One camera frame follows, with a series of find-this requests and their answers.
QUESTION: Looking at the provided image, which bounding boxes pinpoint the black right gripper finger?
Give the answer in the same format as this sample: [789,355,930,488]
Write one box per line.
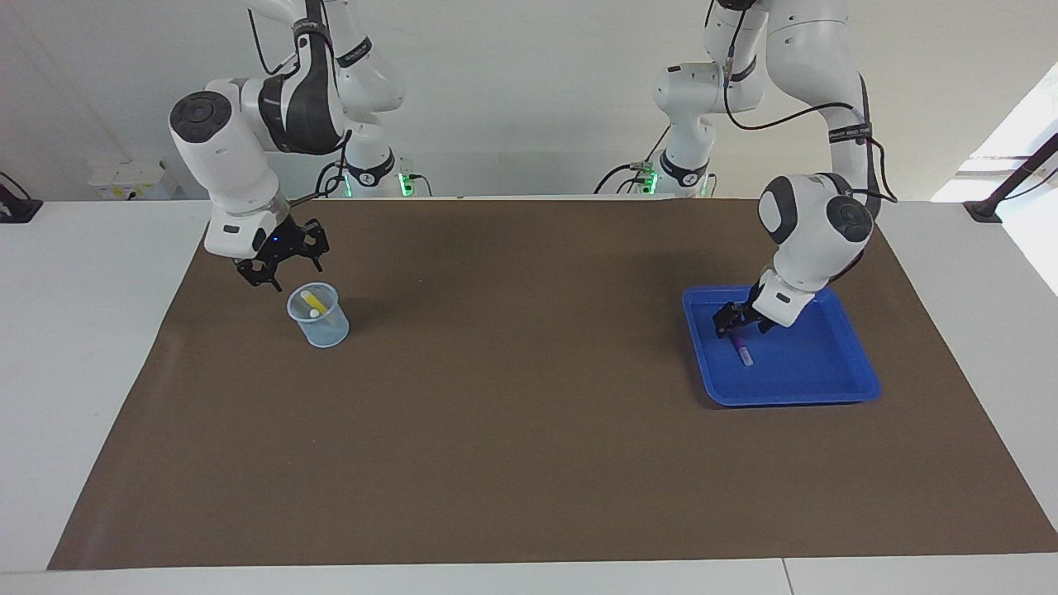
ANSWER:
[236,256,285,293]
[300,218,331,274]

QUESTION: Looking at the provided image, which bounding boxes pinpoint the black clamp stand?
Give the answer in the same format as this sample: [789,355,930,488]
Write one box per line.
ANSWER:
[963,132,1058,224]

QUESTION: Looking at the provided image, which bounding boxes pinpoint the black table clamp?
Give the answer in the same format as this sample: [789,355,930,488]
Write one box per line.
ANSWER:
[0,171,44,224]

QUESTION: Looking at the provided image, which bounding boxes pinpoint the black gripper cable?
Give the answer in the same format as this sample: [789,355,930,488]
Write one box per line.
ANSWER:
[248,0,352,207]
[723,50,898,204]

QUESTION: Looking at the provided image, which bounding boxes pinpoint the brown table mat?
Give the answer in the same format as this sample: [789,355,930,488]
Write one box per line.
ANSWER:
[47,197,1058,571]

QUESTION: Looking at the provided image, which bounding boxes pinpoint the translucent plastic cup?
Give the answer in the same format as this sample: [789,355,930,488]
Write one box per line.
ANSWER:
[287,282,350,349]

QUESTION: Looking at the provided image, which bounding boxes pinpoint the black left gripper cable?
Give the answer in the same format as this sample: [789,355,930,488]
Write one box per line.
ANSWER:
[723,50,898,204]

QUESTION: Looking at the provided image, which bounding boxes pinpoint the blue plastic tray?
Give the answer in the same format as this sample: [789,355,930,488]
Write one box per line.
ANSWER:
[681,283,882,408]

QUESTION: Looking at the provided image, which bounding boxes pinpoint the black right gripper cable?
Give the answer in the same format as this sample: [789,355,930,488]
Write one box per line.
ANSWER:
[248,0,352,207]

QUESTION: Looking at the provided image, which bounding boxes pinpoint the black left arm base cables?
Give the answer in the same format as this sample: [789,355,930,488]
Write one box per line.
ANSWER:
[593,128,672,197]

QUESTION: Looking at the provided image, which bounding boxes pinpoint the white power strip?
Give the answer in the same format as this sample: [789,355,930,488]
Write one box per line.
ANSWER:
[87,159,179,201]

